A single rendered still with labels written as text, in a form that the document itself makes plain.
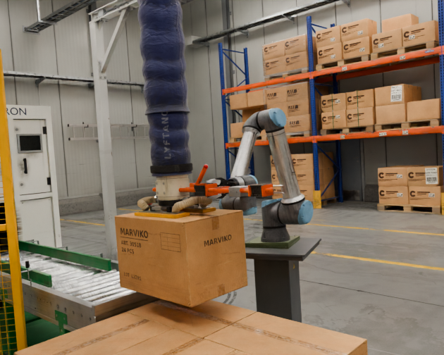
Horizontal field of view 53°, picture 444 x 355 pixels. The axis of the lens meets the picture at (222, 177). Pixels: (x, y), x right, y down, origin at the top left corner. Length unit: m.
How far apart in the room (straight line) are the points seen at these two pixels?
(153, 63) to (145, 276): 1.09
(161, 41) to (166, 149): 0.54
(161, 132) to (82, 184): 10.24
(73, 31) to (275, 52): 5.44
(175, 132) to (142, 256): 0.66
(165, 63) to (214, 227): 0.87
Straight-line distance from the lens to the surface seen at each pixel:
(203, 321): 2.33
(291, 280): 2.93
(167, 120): 2.31
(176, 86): 2.34
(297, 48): 10.52
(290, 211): 2.78
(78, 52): 12.91
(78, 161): 12.46
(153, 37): 2.38
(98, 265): 3.55
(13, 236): 3.11
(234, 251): 2.31
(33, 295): 3.20
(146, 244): 2.33
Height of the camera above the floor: 1.38
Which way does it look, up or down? 3 degrees down
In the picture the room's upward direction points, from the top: 4 degrees counter-clockwise
